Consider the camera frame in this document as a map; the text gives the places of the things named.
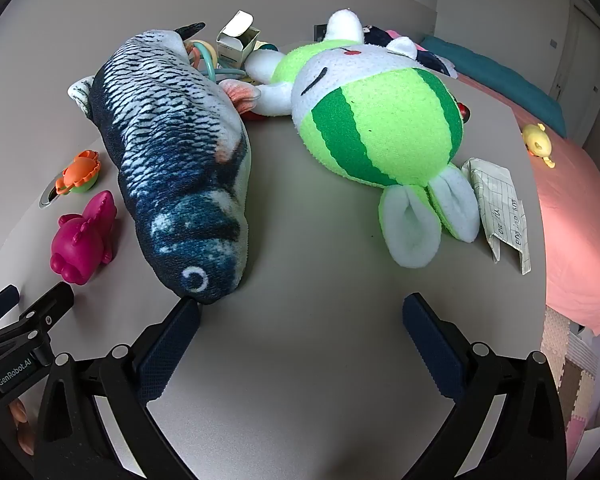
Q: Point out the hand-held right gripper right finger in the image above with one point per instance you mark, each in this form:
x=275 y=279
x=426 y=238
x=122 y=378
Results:
x=432 y=345

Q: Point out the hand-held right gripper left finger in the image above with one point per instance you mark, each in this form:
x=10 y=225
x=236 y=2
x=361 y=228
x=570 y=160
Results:
x=172 y=345

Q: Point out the lined paper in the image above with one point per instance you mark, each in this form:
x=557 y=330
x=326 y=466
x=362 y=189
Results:
x=500 y=205

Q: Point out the small white carton box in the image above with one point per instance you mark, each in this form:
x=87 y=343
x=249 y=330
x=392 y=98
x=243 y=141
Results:
x=232 y=47

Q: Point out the person's left hand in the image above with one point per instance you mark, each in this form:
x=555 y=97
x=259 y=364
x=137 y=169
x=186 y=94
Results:
x=25 y=435

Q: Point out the magenta plastic animal toy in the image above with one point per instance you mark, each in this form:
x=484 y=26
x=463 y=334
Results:
x=80 y=245

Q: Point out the orange green plastic toy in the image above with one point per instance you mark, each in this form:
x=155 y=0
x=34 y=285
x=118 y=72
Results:
x=82 y=170

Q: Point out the pastel foam floor mat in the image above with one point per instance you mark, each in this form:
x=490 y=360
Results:
x=570 y=385

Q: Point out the pink bed sheet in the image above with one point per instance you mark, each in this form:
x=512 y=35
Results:
x=575 y=220

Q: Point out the blue fish plush toy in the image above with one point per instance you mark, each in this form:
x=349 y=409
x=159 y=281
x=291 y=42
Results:
x=170 y=135

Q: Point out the green watermelon bunny plush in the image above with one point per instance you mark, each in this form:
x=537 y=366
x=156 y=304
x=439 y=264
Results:
x=380 y=125

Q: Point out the yellow duck toy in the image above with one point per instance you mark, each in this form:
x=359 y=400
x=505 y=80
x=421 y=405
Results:
x=537 y=142

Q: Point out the small red toy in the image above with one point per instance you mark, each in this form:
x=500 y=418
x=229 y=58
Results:
x=463 y=111

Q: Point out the teal pillow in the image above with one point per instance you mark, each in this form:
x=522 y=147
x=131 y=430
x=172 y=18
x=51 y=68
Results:
x=505 y=80

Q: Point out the navy patterned garment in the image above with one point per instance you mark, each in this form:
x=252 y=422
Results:
x=432 y=60

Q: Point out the pink garment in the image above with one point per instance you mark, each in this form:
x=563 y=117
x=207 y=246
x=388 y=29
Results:
x=393 y=35

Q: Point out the white door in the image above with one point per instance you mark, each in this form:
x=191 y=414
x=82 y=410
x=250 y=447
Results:
x=587 y=60

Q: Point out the dark wall outlet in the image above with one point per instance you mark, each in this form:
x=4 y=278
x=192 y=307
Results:
x=320 y=32

